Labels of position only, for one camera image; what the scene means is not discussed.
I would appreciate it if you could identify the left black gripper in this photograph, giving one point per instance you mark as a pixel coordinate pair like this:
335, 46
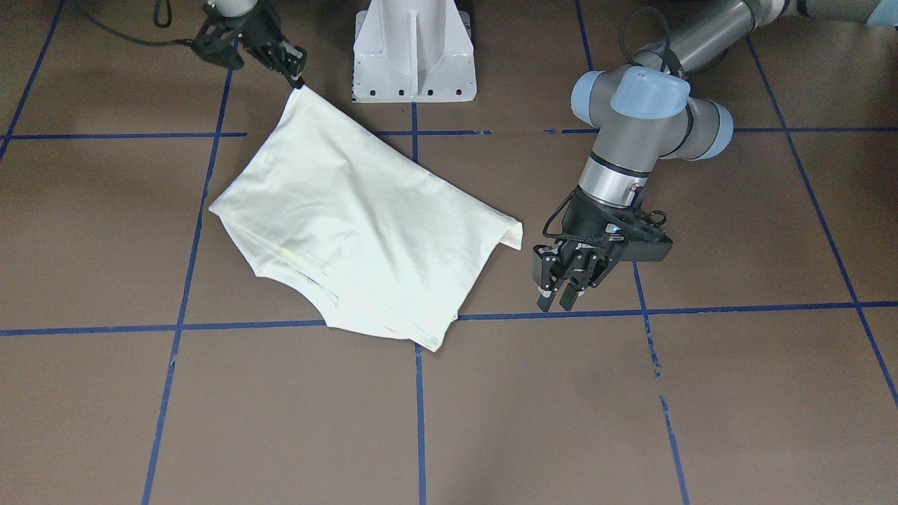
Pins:
584, 219

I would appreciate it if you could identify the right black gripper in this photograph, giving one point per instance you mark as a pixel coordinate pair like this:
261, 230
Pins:
257, 34

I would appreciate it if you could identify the cream long-sleeve cat shirt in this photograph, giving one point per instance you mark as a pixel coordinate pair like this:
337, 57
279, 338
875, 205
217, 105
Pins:
378, 244

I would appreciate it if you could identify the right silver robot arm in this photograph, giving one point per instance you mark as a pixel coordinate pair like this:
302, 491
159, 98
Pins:
257, 28

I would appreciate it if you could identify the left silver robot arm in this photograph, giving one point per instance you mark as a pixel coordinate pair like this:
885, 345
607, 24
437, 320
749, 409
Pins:
643, 112

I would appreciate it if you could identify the white camera post base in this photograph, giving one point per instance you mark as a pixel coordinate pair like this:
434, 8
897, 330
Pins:
414, 51

